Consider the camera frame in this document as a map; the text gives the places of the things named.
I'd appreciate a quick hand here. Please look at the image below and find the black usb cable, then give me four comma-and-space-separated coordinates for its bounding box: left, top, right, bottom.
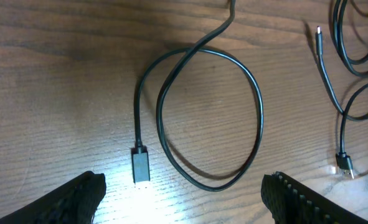
131, 0, 265, 192

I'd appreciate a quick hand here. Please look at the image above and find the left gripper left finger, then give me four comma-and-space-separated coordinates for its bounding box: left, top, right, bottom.
0, 171, 106, 224

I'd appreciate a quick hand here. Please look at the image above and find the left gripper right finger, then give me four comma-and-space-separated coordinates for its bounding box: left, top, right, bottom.
260, 172, 368, 224

